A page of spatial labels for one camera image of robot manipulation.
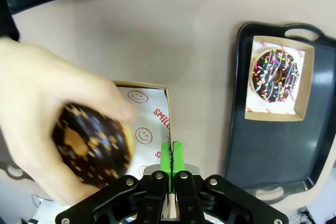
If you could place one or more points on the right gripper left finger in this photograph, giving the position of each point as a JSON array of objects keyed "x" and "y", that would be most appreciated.
[{"x": 118, "y": 203}]

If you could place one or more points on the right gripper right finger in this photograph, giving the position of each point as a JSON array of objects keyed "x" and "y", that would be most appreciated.
[{"x": 223, "y": 203}]

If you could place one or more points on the chocolate donut with nut bits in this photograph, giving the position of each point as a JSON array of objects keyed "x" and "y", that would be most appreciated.
[{"x": 92, "y": 142}]

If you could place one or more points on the white printed paper liner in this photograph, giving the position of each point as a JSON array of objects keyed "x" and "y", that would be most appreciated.
[
  {"x": 147, "y": 121},
  {"x": 260, "y": 108}
]

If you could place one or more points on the brown cardboard food box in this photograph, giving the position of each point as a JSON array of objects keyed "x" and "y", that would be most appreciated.
[
  {"x": 144, "y": 84},
  {"x": 309, "y": 82}
]

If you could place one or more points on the chocolate donut with coloured sprinkles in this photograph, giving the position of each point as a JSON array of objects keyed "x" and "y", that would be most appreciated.
[{"x": 265, "y": 77}]

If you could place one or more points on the person's right forearm black sleeve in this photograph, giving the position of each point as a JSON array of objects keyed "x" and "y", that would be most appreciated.
[{"x": 6, "y": 22}]

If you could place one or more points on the person's right hand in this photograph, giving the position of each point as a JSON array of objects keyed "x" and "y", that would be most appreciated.
[{"x": 34, "y": 90}]

